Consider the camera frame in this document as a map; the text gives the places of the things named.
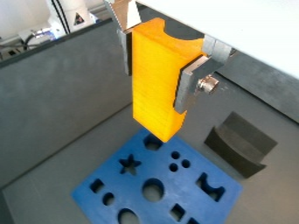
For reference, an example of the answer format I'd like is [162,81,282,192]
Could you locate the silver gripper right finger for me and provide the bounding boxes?
[174,35,233,114]

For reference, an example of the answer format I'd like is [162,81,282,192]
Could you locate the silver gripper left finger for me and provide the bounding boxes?
[105,0,142,76]

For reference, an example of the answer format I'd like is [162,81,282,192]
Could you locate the yellow arch block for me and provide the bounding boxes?
[133,17,203,142]

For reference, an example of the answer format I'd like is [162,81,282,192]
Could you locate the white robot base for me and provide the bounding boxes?
[46,0,98,39]

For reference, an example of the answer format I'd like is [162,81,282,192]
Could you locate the black curved fixture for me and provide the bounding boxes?
[205,112,277,179]

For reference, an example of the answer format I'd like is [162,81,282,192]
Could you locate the blue foam shape board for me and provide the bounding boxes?
[73,129,242,224]

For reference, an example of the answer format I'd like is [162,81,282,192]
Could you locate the black background cables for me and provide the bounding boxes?
[51,0,73,35]

